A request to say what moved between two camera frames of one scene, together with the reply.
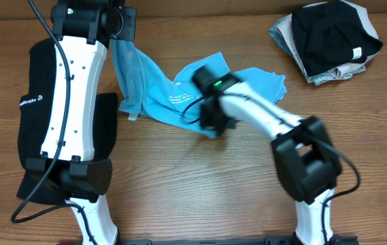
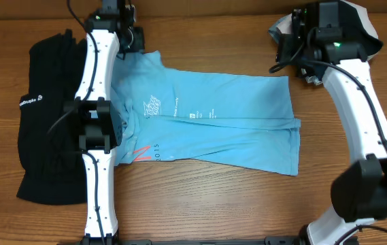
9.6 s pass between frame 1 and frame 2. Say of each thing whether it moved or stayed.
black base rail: stayed
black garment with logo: stayed
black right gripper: moved
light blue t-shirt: moved
